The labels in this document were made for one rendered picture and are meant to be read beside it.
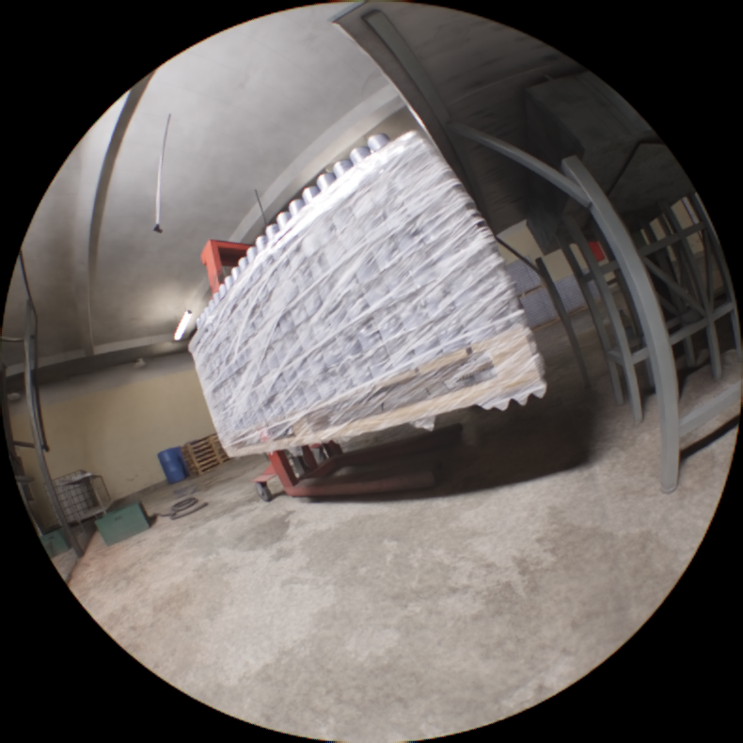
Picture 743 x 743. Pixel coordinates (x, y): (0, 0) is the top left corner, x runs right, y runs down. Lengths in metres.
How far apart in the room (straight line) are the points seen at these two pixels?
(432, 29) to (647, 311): 0.67
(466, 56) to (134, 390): 9.47
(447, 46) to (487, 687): 1.14
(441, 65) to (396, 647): 1.21
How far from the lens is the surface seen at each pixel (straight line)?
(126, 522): 3.24
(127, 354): 8.86
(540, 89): 0.81
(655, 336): 0.64
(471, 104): 0.80
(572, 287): 8.29
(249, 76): 4.48
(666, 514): 0.77
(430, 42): 0.65
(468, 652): 0.61
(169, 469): 7.84
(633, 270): 0.63
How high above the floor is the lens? 0.55
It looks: 2 degrees up
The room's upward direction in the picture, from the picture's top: 23 degrees counter-clockwise
